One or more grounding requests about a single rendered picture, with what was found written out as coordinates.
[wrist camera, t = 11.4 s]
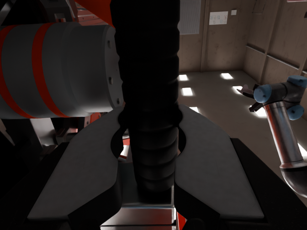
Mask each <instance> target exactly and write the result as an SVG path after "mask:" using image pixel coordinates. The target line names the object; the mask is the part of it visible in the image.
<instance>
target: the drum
mask: <svg viewBox="0 0 307 230"><path fill-rule="evenodd" d="M115 33H116V31H115V29H114V28H113V27H112V26H111V25H93V26H82V25H81V24H80V23H78V22H75V21H73V22H51V23H41V24H20V25H10V26H0V118H1V119H41V118H60V117H64V118H67V117H85V116H90V115H92V114H93V113H94V112H110V111H112V110H113V109H115V108H116V107H118V106H122V104H123V101H124V99H123V94H122V83H123V81H122V80H121V78H120V72H119V66H118V62H119V59H120V58H119V55H118V54H117V52H116V45H115V38H114V35H115Z"/></svg>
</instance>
